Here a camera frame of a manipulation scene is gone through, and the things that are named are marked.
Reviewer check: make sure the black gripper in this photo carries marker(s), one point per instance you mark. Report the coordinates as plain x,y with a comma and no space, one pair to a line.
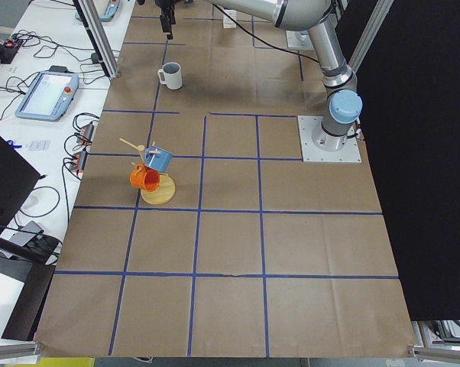
166,8

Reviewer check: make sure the white mug grey inside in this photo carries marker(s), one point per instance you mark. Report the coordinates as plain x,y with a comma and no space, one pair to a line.
170,75

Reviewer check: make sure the blue white milk carton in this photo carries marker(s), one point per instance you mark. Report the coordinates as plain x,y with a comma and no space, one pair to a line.
228,19

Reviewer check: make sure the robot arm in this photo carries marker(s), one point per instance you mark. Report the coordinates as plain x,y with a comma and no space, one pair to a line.
339,79

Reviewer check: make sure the teach pendant far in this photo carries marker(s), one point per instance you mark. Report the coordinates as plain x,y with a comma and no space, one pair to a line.
106,9

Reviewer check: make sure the teach pendant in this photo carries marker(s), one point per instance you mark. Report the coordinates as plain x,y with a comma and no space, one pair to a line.
106,9
48,97

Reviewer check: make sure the blue mug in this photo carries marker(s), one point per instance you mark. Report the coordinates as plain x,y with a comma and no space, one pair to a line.
157,158

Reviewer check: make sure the teach pendant near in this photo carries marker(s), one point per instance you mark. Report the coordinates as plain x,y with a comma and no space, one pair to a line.
48,97

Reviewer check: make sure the orange mug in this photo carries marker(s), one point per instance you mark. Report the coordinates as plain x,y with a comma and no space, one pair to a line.
144,178

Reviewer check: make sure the wooden mug tree stand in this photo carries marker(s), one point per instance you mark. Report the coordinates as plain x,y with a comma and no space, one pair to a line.
166,190

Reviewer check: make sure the black monitor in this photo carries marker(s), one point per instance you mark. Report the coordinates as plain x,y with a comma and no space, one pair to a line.
17,179

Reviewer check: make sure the brown paper table cover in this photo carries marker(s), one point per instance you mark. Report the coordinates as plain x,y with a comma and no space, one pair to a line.
258,254

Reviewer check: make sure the aluminium frame post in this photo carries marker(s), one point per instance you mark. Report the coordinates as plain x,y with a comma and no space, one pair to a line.
95,31

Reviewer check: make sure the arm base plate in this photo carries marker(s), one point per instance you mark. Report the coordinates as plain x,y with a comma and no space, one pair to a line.
298,40
319,147

